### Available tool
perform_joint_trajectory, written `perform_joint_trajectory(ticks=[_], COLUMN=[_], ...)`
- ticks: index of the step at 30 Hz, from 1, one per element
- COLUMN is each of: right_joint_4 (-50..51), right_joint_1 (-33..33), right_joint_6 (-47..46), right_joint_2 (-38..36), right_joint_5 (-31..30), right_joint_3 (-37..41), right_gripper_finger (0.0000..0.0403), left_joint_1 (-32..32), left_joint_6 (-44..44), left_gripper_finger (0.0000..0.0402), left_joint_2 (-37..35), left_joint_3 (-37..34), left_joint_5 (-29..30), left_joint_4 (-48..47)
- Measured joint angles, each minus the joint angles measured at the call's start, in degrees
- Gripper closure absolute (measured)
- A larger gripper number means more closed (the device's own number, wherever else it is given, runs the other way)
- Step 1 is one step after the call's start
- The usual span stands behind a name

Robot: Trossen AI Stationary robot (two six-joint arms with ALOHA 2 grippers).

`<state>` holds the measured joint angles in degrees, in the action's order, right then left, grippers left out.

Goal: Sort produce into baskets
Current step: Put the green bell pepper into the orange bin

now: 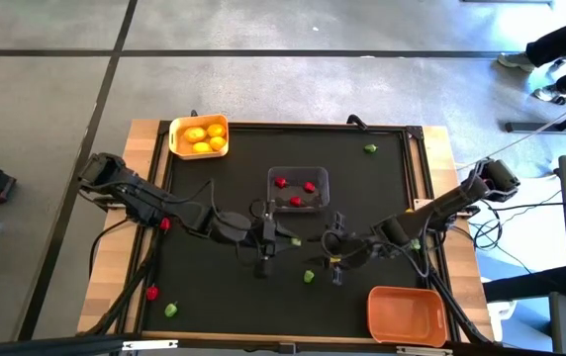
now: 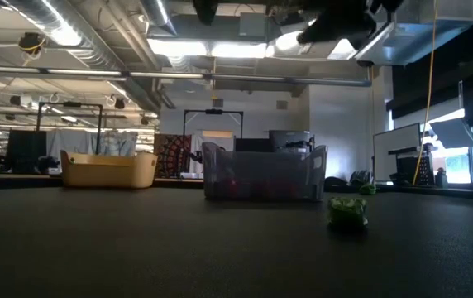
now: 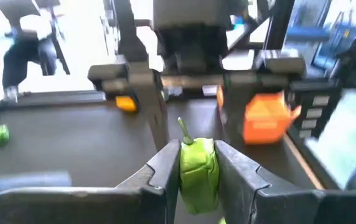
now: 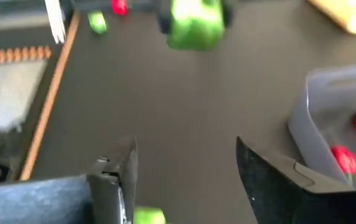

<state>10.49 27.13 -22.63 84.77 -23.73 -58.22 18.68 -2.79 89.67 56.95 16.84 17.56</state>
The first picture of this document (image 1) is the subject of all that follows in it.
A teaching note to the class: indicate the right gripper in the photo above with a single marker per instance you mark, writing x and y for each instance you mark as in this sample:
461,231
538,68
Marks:
352,249

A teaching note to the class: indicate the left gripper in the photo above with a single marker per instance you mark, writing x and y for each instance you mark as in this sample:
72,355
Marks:
265,237

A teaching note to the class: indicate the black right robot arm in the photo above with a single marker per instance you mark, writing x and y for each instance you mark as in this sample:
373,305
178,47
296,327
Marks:
441,210

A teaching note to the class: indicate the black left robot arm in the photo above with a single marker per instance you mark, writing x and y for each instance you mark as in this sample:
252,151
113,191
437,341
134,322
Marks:
139,195

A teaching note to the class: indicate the grey transparent plastic basket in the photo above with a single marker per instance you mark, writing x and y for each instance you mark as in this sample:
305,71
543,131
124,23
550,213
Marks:
295,175

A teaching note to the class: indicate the black table mat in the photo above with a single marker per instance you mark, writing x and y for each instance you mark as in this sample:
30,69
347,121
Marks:
233,306

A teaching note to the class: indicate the orange plastic basket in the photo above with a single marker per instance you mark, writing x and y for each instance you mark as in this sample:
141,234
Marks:
406,316

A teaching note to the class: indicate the yellow plastic basket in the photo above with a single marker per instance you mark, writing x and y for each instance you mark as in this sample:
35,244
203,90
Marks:
176,146

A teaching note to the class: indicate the black desk leg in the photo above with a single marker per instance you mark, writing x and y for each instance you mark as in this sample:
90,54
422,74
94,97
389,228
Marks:
525,287

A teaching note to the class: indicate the black desk foot bar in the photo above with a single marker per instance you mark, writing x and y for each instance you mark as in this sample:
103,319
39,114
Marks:
535,127

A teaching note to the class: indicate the person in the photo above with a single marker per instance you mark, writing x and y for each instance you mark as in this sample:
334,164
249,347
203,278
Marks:
560,42

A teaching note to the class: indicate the silver metal bracket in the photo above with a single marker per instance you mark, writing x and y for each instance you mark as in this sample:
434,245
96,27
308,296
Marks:
149,345
424,351

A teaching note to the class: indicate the black camera stand beam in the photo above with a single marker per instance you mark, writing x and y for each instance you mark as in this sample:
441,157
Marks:
40,346

